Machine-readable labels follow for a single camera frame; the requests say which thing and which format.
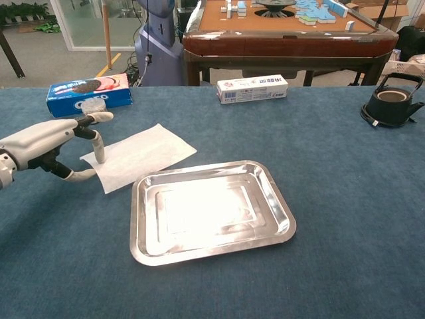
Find black table leg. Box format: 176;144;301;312
0;29;27;80

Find black round table console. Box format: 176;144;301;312
254;0;298;17

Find brown mahjong table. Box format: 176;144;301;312
181;0;400;88

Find wooden pole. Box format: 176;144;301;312
101;0;113;70

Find green floor item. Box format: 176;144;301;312
35;21;62;34

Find white toothpaste box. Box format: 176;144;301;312
216;74;289;105

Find black floor cable bundle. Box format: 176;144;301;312
123;51;141;87

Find blue mahjong tile pile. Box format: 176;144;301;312
295;0;349;26

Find green potted plants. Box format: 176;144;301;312
0;2;50;24

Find black cast iron teapot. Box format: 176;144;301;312
365;72;425;128

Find small clear round jar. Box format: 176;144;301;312
80;98;108;116

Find stainless steel tray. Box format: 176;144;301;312
129;159;298;267

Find black coiled USB cable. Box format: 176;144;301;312
360;103;381;129

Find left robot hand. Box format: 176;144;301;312
0;111;115;184

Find white paper napkin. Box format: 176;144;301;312
79;123;198;195

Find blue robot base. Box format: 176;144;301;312
134;0;187;87

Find blue table cloth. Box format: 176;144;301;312
0;85;425;319

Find blue Oreo cookie box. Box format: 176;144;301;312
45;72;133;118

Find brown cardboard box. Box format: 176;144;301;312
345;2;410;21

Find white plastic basket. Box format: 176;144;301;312
381;59;425;78

